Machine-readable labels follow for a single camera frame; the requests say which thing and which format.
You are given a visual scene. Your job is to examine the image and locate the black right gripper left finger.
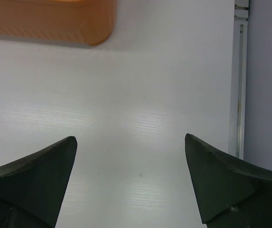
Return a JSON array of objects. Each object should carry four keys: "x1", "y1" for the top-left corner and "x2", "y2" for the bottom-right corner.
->
[{"x1": 0, "y1": 136, "x2": 77, "y2": 228}]

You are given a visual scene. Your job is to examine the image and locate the aluminium table frame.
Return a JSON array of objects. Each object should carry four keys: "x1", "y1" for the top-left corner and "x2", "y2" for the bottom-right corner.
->
[{"x1": 228, "y1": 0, "x2": 250, "y2": 159}]

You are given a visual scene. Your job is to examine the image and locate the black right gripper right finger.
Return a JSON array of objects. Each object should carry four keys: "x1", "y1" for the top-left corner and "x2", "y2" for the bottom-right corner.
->
[{"x1": 185, "y1": 134, "x2": 272, "y2": 228}]

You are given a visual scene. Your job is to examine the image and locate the orange plastic basket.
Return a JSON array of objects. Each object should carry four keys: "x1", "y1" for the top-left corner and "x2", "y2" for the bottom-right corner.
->
[{"x1": 0, "y1": 0, "x2": 117, "y2": 46}]

